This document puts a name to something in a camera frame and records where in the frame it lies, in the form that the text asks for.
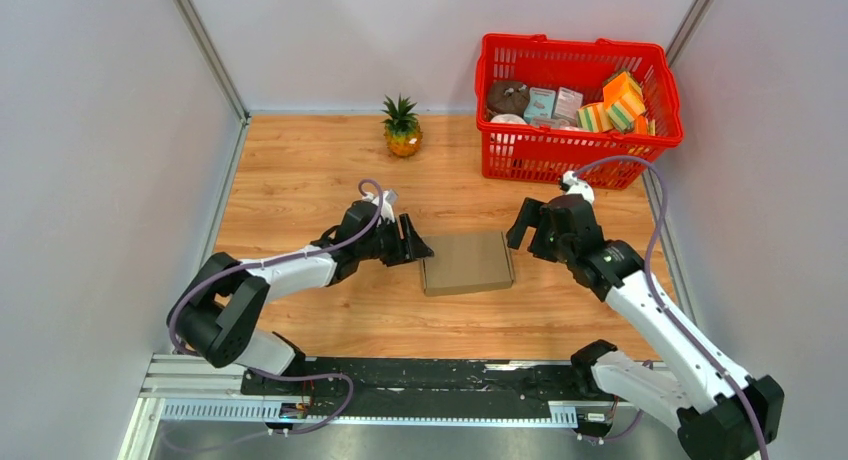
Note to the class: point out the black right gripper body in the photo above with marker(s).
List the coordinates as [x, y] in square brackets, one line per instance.
[562, 248]

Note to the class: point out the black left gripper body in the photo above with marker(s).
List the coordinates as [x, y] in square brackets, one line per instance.
[391, 250]

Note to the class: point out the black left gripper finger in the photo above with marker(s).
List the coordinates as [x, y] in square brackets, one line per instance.
[412, 252]
[409, 234]

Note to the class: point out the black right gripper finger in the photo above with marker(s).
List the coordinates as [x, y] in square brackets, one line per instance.
[528, 216]
[543, 244]

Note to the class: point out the brown cardboard box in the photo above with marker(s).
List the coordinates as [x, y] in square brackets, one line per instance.
[467, 263]

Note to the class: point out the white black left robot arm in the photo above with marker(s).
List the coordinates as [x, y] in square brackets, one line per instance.
[217, 315]

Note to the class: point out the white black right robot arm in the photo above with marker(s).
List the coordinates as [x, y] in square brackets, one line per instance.
[662, 331]

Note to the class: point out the teal small box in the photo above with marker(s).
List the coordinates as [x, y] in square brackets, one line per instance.
[541, 103]

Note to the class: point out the grey small box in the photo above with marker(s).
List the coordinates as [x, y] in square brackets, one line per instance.
[566, 105]

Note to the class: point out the toy pineapple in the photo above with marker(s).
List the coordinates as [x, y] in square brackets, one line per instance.
[402, 130]

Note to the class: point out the red plastic basket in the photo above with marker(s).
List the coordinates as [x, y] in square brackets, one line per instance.
[542, 154]

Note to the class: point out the striped yellow green sponge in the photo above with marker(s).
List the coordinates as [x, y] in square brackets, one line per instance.
[593, 117]

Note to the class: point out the brown round object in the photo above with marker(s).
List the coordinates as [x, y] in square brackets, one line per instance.
[507, 97]

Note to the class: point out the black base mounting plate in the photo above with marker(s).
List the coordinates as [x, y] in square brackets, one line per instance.
[436, 389]

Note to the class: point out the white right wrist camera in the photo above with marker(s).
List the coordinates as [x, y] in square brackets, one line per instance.
[571, 184]

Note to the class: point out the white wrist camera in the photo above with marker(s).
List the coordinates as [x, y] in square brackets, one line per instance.
[388, 202]
[571, 184]

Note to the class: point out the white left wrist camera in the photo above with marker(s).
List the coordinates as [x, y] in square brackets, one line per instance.
[388, 202]

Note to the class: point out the aluminium base frame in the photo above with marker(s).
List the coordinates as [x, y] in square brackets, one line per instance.
[184, 388]

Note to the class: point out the aluminium corner rail right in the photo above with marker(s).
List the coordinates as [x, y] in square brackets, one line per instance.
[690, 22]

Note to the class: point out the aluminium corner rail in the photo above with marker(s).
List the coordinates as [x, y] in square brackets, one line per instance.
[690, 22]
[203, 40]

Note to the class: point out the aluminium corner rail left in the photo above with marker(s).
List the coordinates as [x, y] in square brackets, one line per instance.
[203, 40]

